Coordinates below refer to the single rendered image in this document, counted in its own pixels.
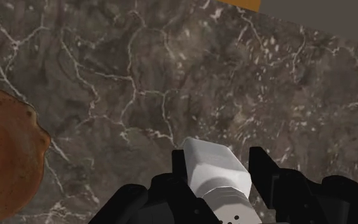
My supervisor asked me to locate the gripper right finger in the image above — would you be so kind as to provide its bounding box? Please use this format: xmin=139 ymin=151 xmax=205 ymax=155
xmin=248 ymin=146 xmax=358 ymax=224

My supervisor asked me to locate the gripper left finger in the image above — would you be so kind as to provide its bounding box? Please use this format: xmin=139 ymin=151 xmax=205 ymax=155
xmin=88 ymin=149 xmax=221 ymax=224

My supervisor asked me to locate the white salt shaker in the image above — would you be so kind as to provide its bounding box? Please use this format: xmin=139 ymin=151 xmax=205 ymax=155
xmin=182 ymin=137 xmax=263 ymax=224

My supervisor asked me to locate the orange block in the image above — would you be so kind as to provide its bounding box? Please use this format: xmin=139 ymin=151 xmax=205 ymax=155
xmin=216 ymin=0 xmax=262 ymax=13

